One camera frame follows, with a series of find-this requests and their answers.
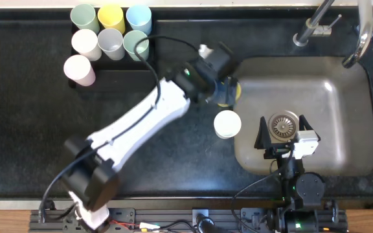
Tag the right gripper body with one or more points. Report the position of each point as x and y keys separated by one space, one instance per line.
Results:
x=277 y=152

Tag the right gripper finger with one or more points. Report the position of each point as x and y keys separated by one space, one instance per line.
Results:
x=304 y=124
x=263 y=137

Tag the white cup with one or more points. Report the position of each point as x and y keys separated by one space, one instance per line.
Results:
x=84 y=41
x=227 y=124

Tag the yellow cup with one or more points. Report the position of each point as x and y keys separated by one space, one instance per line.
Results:
x=238 y=94
x=110 y=14

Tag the pink cup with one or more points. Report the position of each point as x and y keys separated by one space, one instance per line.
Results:
x=77 y=66

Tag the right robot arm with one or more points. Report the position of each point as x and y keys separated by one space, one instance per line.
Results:
x=309 y=189

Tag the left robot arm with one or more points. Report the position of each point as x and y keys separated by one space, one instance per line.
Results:
x=147 y=123

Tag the steel sink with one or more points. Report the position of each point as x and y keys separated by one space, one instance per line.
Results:
x=335 y=113

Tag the steel tap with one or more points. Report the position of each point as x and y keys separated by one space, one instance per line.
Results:
x=366 y=32

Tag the black tray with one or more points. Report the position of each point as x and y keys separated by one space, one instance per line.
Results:
x=125 y=79

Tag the green cup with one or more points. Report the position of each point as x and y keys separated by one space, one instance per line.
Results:
x=83 y=13
x=141 y=43

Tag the blue cup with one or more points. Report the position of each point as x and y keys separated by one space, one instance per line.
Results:
x=138 y=14

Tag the grey cup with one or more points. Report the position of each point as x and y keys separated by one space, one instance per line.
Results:
x=110 y=40

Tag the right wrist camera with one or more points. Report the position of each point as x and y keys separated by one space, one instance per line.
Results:
x=306 y=144

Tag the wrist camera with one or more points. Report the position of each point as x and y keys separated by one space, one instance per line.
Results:
x=306 y=144
x=205 y=51

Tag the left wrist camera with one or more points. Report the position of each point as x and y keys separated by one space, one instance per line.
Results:
x=205 y=51

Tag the mounting rail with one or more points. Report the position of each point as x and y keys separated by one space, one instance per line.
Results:
x=173 y=217

